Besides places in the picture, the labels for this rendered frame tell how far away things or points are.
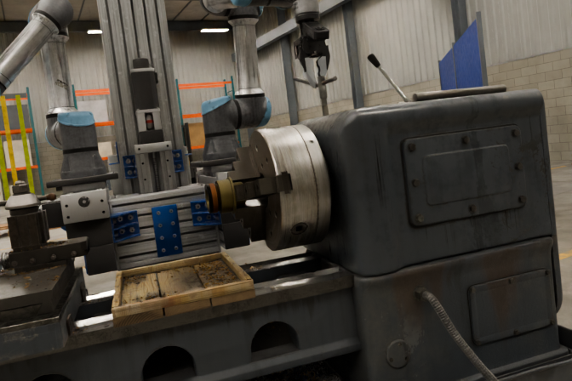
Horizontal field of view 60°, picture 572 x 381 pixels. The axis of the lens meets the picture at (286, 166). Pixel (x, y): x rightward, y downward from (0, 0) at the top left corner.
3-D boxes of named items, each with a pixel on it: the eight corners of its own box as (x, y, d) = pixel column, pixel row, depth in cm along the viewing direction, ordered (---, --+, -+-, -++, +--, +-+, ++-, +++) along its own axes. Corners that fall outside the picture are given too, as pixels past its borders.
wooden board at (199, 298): (226, 264, 144) (225, 251, 144) (256, 297, 110) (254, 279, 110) (118, 285, 136) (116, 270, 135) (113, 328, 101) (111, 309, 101)
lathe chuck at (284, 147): (283, 229, 148) (272, 123, 144) (323, 259, 119) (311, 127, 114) (254, 234, 146) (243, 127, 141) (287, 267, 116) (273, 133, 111)
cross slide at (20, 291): (77, 267, 137) (76, 251, 137) (54, 312, 96) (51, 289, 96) (10, 279, 133) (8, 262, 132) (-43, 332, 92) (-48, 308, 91)
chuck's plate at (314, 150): (294, 227, 149) (284, 122, 145) (336, 257, 120) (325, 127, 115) (283, 229, 148) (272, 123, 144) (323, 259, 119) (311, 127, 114)
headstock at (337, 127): (456, 214, 176) (444, 105, 174) (569, 234, 130) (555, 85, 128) (297, 245, 159) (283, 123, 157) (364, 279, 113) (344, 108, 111)
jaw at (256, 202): (277, 203, 128) (277, 243, 133) (271, 195, 133) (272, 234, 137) (235, 210, 125) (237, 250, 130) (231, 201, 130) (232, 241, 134)
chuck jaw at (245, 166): (269, 184, 133) (258, 150, 140) (271, 173, 129) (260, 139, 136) (229, 190, 130) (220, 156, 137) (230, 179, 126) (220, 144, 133)
